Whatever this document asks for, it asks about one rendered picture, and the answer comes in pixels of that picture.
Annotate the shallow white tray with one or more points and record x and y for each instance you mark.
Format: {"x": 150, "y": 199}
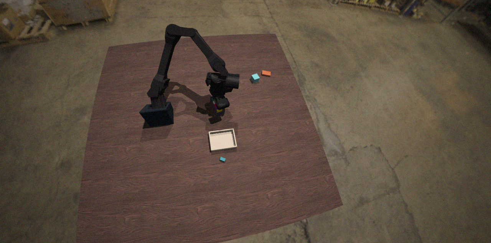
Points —
{"x": 222, "y": 140}

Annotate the teal block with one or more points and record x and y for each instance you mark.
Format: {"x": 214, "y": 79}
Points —
{"x": 255, "y": 78}

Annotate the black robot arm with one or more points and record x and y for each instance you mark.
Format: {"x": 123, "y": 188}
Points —
{"x": 160, "y": 82}

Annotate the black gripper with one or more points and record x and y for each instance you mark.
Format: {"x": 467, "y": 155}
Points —
{"x": 219, "y": 99}

